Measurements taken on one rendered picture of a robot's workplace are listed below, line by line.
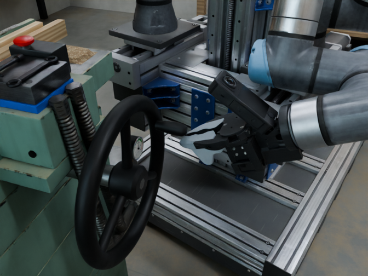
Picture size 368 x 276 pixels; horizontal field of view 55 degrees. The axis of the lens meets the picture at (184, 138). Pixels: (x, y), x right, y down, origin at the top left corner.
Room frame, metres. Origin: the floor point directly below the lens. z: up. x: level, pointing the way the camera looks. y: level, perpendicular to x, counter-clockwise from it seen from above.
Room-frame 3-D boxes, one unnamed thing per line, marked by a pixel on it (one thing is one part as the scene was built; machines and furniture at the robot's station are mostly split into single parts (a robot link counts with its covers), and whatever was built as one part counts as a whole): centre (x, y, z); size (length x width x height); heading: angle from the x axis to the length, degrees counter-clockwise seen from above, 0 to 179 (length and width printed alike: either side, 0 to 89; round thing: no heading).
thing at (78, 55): (0.75, 0.26, 0.91); 0.10 x 0.07 x 0.02; 72
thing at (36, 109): (0.49, 0.23, 0.99); 0.13 x 0.11 x 0.06; 162
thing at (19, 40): (0.52, 0.24, 1.02); 0.03 x 0.03 x 0.01
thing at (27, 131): (0.48, 0.23, 0.91); 0.15 x 0.14 x 0.09; 162
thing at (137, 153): (0.72, 0.13, 0.65); 0.06 x 0.04 x 0.08; 162
